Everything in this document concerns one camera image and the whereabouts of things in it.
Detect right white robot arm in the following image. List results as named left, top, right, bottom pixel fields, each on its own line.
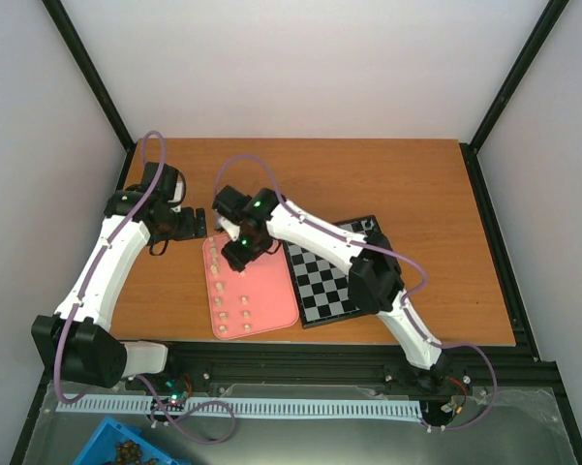
left=212, top=185, right=449, bottom=393

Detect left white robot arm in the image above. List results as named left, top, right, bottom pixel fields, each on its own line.
left=31, top=162, right=204, bottom=390

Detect left controller board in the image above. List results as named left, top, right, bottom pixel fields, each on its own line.
left=164, top=373, right=194, bottom=407

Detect controller board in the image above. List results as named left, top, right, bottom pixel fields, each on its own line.
left=164, top=373, right=194, bottom=407
left=440, top=377, right=469, bottom=418

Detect right controller board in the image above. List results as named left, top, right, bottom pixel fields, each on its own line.
left=440, top=377, right=469, bottom=418

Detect pink plastic tray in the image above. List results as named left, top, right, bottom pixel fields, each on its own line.
left=202, top=233, right=299, bottom=340

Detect black white chessboard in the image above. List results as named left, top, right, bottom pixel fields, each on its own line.
left=283, top=242, right=364, bottom=329

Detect blue plastic bin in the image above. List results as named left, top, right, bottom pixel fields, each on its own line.
left=74, top=417, right=189, bottom=465

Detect light blue cable duct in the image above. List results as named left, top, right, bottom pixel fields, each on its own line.
left=56, top=394, right=422, bottom=422

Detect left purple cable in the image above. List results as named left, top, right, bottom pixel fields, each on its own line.
left=52, top=130, right=237, bottom=445

